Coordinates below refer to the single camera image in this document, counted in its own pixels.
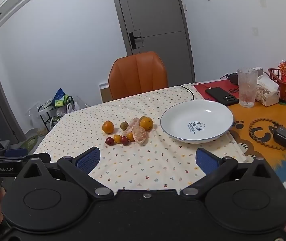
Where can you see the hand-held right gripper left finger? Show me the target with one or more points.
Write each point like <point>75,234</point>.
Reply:
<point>87,160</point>

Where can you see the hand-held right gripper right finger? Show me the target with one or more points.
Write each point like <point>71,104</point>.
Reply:
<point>206,161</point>

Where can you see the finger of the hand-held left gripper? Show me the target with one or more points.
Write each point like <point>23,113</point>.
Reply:
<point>16,152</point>
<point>39,157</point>

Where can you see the small red fruit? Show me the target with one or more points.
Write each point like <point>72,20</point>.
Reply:
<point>109,141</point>
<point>124,139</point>

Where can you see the small yellow fruit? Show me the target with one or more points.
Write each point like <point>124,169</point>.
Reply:
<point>117,138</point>

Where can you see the medium orange mandarin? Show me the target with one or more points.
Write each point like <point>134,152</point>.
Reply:
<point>107,127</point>

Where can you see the white plate with blue rim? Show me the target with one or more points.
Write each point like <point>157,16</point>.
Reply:
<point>196,120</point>

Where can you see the small orange kumquat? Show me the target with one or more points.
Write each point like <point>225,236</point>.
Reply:
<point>130,137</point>

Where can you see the peeled citrus piece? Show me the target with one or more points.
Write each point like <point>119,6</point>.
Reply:
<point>130,126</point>
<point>140,135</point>

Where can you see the large orange mandarin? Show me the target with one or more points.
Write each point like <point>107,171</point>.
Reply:
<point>146,124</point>

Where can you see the green floor mat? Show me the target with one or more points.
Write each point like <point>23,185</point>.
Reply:
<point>30,143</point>

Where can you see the black storage rack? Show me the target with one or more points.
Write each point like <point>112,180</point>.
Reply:
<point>49,113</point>

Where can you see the floral tablecloth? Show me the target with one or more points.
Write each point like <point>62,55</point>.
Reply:
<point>158,160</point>

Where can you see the white plastic bag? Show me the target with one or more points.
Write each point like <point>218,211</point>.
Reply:
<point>69,108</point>

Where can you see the blue packet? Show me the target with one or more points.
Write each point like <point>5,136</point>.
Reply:
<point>59,96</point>

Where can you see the black remote control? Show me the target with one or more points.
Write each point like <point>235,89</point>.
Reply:
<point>221,95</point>

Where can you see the cardboard box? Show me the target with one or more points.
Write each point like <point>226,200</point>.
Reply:
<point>104,93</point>

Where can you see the orange lion print mat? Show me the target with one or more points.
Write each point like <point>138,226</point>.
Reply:
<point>263,120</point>

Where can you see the red table mat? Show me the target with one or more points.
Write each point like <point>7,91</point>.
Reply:
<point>200,89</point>

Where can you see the black key fob device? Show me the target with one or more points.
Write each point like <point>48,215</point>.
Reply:
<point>283,136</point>

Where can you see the clear ribbed glass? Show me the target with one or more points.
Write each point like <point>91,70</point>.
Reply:
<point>246,87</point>

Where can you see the black charger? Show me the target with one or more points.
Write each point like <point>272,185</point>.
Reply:
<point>233,78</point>

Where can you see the floral tissue box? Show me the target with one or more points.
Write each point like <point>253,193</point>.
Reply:
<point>267,91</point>

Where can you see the orange leather chair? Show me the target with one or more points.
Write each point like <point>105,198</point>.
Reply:
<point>138,75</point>

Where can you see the white power adapter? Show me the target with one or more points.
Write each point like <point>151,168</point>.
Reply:
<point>258,71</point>

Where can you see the red orange snack packet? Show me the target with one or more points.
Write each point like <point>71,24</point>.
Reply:
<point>284,71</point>

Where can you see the grey door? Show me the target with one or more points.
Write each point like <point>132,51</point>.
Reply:
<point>153,12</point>

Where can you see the grey doorway frame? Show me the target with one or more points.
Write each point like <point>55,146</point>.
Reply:
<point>0,93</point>

